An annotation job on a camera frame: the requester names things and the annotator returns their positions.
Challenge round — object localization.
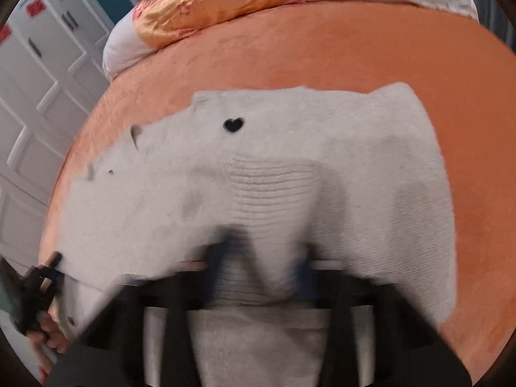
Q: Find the grey knit sweater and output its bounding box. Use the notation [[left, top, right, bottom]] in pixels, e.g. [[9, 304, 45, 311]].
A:
[[56, 82, 458, 387]]

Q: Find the white panelled wardrobe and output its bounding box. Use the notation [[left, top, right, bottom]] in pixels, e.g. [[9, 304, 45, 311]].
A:
[[0, 0, 115, 372]]

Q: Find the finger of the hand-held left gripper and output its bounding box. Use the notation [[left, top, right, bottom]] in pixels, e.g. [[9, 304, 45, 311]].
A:
[[37, 252, 62, 272]]

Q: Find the grey striped curtain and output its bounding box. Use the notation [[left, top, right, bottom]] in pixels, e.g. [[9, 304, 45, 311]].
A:
[[478, 0, 512, 45]]

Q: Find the orange floral satin quilt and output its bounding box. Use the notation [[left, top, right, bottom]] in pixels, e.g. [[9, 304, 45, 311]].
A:
[[132, 0, 341, 47]]

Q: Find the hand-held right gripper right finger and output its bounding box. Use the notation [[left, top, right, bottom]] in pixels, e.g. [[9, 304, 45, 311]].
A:
[[284, 246, 472, 387]]

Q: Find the orange fleece blanket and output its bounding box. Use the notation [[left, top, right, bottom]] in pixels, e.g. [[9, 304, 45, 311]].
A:
[[38, 2, 516, 387]]

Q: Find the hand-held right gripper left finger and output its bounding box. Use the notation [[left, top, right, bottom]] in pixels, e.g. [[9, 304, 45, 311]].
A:
[[48, 230, 246, 387]]

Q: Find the person's left hand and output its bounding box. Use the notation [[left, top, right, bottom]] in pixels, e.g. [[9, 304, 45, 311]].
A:
[[26, 312, 72, 354]]

